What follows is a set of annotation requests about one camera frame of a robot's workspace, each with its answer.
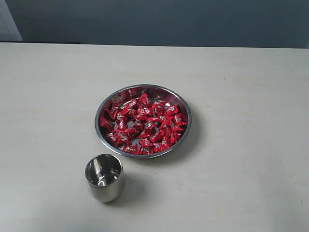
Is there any round steel plate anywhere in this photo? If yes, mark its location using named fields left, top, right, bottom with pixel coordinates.
left=95, top=84, right=192, bottom=159

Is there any stainless steel cup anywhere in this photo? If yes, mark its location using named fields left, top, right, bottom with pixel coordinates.
left=84, top=154, right=126, bottom=203

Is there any red wrapped candy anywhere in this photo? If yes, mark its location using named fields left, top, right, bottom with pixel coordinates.
left=165, top=104, right=179, bottom=116
left=173, top=113, right=188, bottom=127
left=99, top=116, right=114, bottom=130
left=139, top=138, right=154, bottom=147
left=138, top=93, right=152, bottom=107

